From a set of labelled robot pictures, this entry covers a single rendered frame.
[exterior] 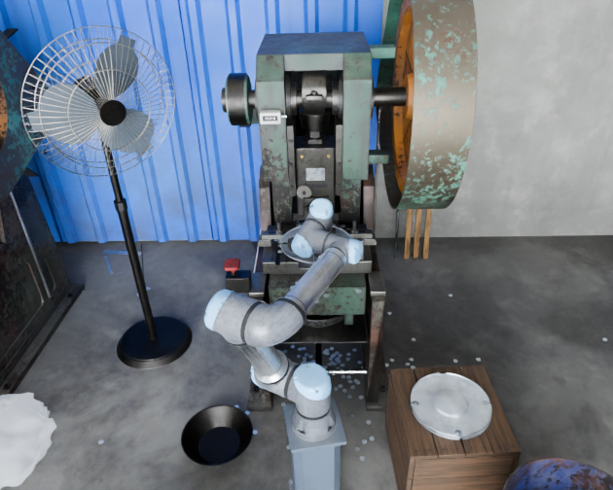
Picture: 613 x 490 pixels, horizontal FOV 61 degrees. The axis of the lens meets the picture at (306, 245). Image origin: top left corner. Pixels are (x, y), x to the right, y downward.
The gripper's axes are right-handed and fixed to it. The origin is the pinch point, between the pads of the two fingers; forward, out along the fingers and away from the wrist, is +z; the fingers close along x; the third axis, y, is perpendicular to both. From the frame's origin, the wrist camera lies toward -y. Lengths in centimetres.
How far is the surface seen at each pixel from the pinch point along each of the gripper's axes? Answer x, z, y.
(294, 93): 45, -42, -6
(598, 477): -78, 2, 83
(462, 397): -46, 25, 53
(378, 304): -11.1, 16.2, 24.3
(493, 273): 53, 112, 112
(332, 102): 44, -38, 8
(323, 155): 31.9, -23.6, 4.4
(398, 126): 58, -11, 37
